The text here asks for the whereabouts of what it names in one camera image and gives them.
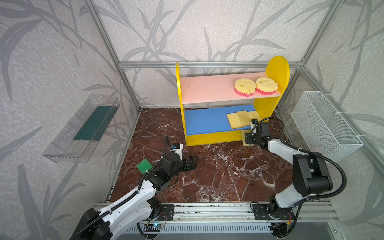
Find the white wire mesh basket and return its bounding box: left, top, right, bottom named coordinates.
left=291, top=91, right=364, bottom=162

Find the yellow pink blue shelf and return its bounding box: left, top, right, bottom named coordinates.
left=176, top=56, right=290, bottom=146

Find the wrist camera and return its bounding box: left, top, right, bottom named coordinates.
left=171, top=144, right=184, bottom=160
left=251, top=119, right=259, bottom=135

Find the yellow rectangular sponge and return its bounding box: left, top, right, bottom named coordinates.
left=248, top=111, right=262, bottom=122

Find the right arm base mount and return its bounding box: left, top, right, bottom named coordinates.
left=250, top=202, right=295, bottom=222

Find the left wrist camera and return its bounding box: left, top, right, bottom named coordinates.
left=171, top=144, right=184, bottom=160

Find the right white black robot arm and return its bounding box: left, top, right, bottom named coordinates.
left=245, top=117, right=348, bottom=212

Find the clear plastic wall bin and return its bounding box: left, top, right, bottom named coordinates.
left=43, top=94, right=120, bottom=163

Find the green circuit board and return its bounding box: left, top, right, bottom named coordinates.
left=145, top=223, right=165, bottom=232

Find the orange sponge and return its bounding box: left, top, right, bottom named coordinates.
left=227, top=113, right=243, bottom=129

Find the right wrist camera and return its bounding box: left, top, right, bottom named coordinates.
left=251, top=119, right=259, bottom=135

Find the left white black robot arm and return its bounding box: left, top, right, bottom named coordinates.
left=71, top=137, right=199, bottom=240

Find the yellow smiley sponge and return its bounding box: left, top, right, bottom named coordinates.
left=256, top=77, right=279, bottom=95
left=234, top=78, right=257, bottom=98

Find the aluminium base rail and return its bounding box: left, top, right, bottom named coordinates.
left=86, top=202, right=341, bottom=233

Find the green sponge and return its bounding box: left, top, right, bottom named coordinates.
left=241, top=130, right=254, bottom=147
left=136, top=159, right=153, bottom=175

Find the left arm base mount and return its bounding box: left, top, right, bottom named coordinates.
left=148, top=204, right=175, bottom=221

